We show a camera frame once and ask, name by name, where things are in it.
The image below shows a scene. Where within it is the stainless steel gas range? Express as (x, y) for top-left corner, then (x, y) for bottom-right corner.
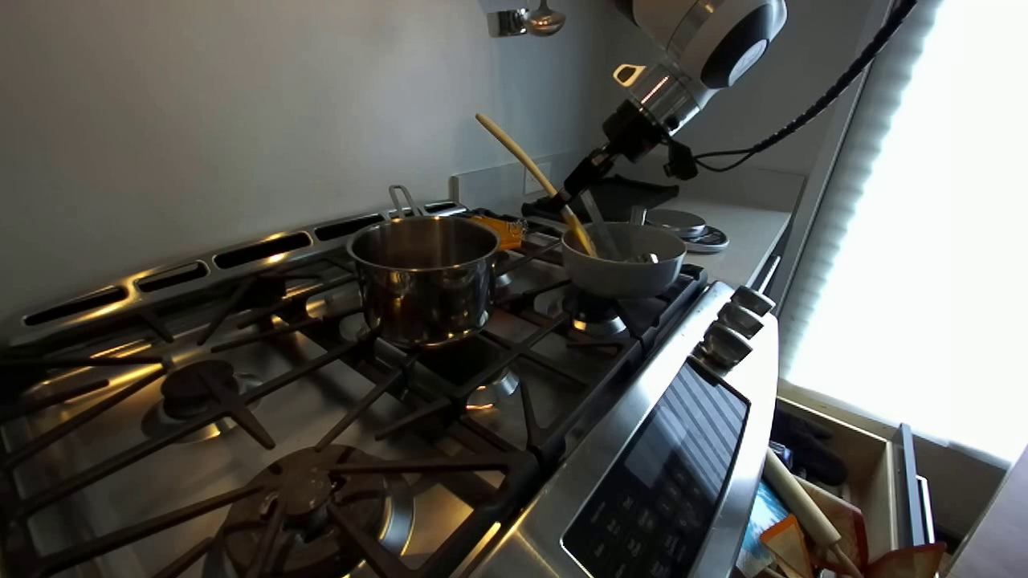
(0, 197), (784, 578)

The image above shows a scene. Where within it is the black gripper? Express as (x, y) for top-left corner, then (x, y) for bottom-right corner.
(562, 100), (681, 204)

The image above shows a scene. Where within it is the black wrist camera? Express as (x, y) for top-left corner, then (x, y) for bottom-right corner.
(661, 140), (700, 180)

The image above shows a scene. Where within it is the grey bowl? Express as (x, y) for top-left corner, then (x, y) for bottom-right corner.
(558, 219), (691, 298)

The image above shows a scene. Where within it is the yellow smiley spatula wooden handle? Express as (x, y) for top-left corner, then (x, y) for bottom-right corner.
(473, 113), (602, 261)

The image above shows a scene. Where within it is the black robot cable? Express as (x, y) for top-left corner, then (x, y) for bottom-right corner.
(686, 0), (926, 180)

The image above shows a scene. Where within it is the black cast-iron stove grate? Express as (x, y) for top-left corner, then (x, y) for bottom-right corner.
(469, 207), (714, 356)
(203, 253), (647, 462)
(0, 317), (540, 578)

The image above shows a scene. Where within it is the wooden rolling pin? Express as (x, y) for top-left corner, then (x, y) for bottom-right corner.
(758, 448), (865, 578)

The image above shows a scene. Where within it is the black oven control panel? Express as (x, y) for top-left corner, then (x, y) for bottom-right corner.
(558, 362), (751, 578)

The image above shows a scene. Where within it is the steel stove knob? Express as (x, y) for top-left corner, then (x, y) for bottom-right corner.
(691, 321), (754, 379)
(716, 298), (764, 341)
(734, 283), (779, 317)

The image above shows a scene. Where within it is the bright window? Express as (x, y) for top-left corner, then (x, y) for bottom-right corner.
(775, 0), (1028, 462)

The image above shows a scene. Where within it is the stainless steel pot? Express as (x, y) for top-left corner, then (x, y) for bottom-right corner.
(343, 184), (503, 355)

